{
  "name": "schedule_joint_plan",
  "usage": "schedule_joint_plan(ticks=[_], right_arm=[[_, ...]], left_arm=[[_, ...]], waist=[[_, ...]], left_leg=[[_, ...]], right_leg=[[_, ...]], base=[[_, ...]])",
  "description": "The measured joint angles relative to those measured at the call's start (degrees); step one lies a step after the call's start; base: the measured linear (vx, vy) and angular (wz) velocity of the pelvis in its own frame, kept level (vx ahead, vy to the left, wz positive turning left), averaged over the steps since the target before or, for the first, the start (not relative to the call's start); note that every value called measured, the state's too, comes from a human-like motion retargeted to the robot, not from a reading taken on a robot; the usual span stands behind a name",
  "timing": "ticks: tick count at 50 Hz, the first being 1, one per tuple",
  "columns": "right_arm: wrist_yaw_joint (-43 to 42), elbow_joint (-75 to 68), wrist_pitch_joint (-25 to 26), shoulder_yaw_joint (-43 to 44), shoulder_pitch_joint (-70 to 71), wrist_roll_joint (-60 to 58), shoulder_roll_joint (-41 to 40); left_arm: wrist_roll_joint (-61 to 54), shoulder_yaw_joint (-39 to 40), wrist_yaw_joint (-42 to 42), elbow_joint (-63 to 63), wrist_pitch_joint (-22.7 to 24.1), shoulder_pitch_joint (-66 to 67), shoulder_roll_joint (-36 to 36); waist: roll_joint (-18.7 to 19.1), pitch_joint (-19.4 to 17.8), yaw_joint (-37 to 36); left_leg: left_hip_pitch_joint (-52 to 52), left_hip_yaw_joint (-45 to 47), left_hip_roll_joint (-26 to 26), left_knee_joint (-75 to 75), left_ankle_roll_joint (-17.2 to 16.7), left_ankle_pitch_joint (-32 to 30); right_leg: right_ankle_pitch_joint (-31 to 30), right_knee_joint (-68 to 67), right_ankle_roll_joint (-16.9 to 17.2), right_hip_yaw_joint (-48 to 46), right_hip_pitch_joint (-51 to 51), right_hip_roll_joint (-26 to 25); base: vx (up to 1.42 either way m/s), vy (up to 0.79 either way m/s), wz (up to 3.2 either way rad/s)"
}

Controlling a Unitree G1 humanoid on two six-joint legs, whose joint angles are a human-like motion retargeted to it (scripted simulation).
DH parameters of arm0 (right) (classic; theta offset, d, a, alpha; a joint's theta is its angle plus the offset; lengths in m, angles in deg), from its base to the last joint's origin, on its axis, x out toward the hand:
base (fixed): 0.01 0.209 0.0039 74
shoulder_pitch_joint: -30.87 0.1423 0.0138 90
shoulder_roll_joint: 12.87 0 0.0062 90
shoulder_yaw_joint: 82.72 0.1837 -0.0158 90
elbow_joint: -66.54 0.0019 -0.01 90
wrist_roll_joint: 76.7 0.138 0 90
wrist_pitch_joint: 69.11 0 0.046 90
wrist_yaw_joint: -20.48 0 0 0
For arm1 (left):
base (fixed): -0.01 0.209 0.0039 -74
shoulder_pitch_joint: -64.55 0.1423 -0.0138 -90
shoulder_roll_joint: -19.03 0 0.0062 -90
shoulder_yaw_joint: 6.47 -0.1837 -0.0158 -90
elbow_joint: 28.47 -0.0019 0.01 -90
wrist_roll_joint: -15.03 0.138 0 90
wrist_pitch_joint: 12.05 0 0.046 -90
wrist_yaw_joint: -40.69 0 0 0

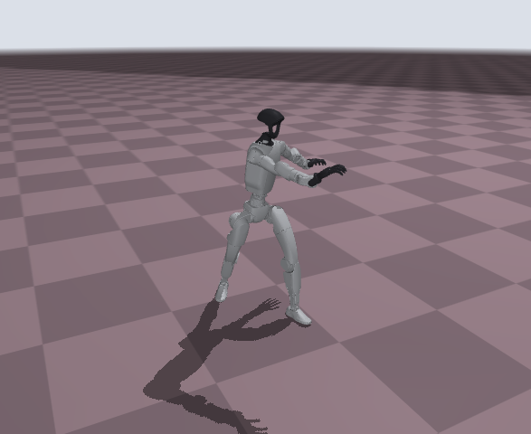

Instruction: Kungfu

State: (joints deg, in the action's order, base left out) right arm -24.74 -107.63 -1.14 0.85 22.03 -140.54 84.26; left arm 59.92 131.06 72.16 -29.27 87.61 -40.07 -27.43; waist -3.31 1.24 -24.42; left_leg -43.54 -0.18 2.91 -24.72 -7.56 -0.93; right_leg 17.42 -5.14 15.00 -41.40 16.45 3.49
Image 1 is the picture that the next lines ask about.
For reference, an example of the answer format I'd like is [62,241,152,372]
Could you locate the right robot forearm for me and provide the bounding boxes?
[274,162,317,188]

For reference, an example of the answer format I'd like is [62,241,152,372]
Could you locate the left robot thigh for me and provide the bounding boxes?
[265,205,299,272]

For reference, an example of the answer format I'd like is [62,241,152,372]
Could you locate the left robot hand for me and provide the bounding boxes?
[307,158,326,167]

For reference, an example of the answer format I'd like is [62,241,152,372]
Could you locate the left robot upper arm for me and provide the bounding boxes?
[276,140,301,162]

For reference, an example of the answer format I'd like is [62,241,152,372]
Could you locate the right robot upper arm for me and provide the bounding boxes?
[246,147,289,176]

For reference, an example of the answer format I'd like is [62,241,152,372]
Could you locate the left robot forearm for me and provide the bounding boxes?
[292,156,310,169]

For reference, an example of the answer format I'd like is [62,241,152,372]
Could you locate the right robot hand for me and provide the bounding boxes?
[308,165,346,186]

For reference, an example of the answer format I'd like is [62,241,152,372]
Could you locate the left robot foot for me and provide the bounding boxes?
[286,306,312,325]

